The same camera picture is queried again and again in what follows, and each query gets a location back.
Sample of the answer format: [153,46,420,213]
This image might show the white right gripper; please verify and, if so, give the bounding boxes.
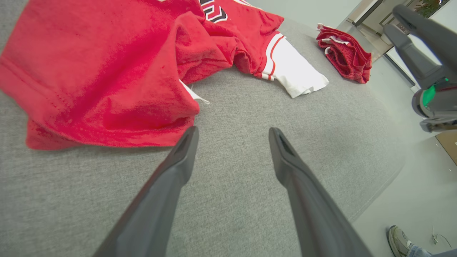
[383,4,457,133]

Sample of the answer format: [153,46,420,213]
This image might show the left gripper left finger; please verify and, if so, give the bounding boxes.
[94,126,200,257]

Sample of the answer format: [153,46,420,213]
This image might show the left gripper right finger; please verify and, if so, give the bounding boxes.
[269,127,373,257]

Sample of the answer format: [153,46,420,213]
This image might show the red shorts white stripes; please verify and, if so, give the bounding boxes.
[316,23,373,84]

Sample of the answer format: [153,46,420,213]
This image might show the red white basketball jersey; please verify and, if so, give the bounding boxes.
[0,0,330,150]

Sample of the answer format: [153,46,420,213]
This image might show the green plant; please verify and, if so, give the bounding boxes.
[414,0,451,18]

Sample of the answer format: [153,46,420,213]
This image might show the grey sneaker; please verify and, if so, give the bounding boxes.
[387,225,415,257]

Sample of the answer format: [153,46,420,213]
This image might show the brown cardboard sheet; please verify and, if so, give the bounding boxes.
[436,131,457,165]

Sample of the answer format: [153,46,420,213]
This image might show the blue jeans leg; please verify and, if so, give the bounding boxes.
[407,244,457,257]

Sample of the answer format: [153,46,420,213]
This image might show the dark door frame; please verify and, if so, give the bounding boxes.
[352,0,386,27]

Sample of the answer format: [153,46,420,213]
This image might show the thin white floor wire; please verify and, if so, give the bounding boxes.
[430,227,453,247]

